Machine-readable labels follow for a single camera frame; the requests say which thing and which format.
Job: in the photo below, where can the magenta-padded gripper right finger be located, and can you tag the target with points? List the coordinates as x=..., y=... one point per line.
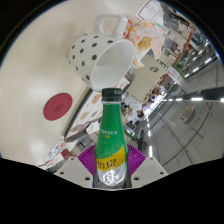
x=136, y=160

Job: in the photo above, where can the flat round red coaster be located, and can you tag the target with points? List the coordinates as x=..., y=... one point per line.
x=57, y=106

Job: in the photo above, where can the beige wooden chair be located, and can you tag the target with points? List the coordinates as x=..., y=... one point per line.
x=146, y=78

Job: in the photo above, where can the orange printed food wrapper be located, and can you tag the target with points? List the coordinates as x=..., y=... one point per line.
x=146, y=40

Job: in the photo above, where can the colourful sticker sheet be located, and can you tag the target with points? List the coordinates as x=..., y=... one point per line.
x=53, y=154

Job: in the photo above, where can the white polka dot mug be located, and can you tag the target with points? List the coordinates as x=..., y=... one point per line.
x=110, y=63

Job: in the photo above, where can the ceiling strip lights group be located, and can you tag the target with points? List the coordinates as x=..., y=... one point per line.
x=196, y=99

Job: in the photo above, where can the ceiling air conditioner unit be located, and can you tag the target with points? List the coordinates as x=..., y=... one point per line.
x=188, y=115

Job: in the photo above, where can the green drink bottle yellow label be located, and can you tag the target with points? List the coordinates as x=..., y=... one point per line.
x=110, y=136

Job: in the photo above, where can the white paper card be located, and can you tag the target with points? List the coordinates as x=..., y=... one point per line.
x=150, y=10

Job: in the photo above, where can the person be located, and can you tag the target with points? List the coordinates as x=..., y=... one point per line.
x=135, y=107

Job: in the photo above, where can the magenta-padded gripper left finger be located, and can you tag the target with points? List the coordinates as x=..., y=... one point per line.
x=85, y=160

